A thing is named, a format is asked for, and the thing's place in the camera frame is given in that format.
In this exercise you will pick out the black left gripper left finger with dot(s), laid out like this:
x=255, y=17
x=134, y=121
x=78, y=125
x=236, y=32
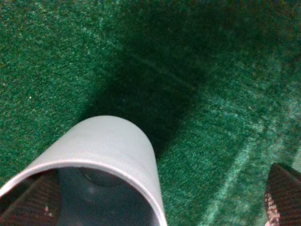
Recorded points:
x=35, y=201

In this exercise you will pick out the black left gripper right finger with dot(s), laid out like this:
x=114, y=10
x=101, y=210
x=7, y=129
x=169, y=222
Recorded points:
x=282, y=197

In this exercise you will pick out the light blue plastic cup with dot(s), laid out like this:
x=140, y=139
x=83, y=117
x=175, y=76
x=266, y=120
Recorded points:
x=108, y=175

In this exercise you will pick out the green velvet tablecloth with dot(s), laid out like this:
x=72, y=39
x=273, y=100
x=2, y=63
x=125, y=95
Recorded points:
x=214, y=84

